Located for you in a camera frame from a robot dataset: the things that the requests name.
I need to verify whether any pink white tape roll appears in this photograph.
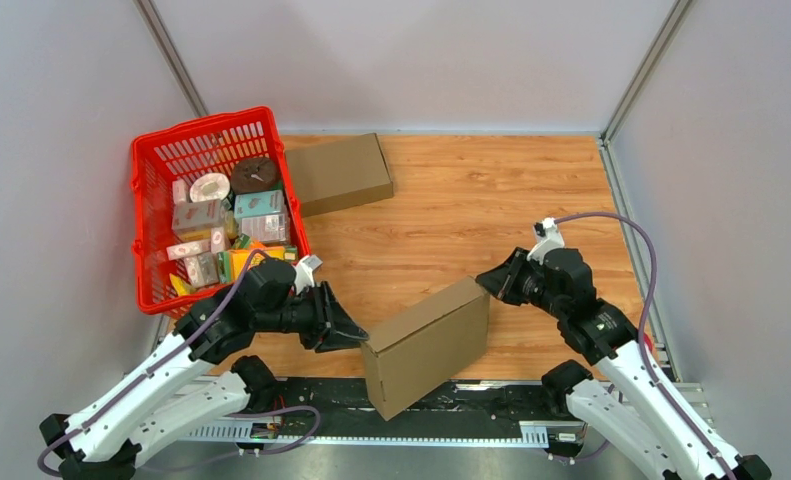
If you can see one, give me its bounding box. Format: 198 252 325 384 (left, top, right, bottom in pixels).
189 173 232 203

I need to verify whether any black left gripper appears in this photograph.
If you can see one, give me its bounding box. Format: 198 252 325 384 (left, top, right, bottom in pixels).
257 278 370 351

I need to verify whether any orange snack box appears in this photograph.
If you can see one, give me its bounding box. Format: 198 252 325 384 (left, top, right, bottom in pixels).
216 246 298 284

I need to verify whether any aluminium front rail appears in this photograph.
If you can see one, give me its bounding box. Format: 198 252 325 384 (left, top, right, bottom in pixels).
103 374 718 446

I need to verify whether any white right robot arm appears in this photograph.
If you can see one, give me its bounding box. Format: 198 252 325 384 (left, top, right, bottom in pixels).
476 248 772 479

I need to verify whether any brown round cake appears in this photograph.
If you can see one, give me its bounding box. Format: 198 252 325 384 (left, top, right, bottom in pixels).
230 157 281 195

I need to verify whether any teal snack box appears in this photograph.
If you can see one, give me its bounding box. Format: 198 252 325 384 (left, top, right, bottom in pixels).
233 190 286 220

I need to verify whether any brown cardboard box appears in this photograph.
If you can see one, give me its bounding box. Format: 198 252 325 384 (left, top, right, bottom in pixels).
285 133 395 217

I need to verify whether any red plastic basket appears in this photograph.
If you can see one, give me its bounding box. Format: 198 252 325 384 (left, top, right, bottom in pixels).
131 106 311 319

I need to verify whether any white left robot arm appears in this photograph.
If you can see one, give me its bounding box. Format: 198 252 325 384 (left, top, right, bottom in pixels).
37 249 369 479

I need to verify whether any pink white carton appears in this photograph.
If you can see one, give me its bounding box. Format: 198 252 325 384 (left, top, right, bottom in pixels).
171 200 227 242

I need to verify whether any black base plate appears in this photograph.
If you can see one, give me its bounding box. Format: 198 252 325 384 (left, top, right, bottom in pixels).
260 377 587 441

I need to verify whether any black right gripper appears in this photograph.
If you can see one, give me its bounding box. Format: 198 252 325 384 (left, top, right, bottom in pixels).
473 248 563 320

